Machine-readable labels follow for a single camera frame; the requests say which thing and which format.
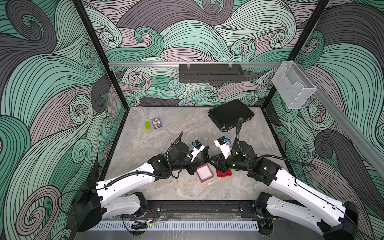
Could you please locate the red jewelry box lid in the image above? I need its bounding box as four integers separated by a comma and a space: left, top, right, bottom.
216, 170, 232, 178

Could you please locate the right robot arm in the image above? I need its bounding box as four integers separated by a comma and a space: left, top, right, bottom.
210, 118, 359, 240

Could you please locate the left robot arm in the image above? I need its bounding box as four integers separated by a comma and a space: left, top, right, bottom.
72, 136, 209, 233

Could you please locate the black flat case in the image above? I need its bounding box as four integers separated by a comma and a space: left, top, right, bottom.
208, 99, 254, 132

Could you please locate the small card pack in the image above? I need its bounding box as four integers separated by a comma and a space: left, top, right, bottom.
152, 117, 163, 129

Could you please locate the green small block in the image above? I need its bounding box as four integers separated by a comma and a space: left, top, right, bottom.
145, 122, 151, 131

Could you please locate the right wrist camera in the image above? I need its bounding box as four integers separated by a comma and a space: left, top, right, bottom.
214, 136, 232, 159

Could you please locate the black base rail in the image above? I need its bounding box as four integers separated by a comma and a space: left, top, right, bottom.
125, 200, 273, 220

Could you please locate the white slotted cable duct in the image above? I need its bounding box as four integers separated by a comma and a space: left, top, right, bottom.
91, 220, 259, 232

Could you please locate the black wall tray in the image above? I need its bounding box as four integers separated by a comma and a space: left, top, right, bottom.
179, 65, 244, 84

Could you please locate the clear acrylic wall holder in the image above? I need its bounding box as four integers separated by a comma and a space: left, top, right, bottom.
272, 61, 317, 110

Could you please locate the aluminium wall rail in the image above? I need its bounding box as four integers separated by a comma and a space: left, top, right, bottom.
108, 61, 282, 69

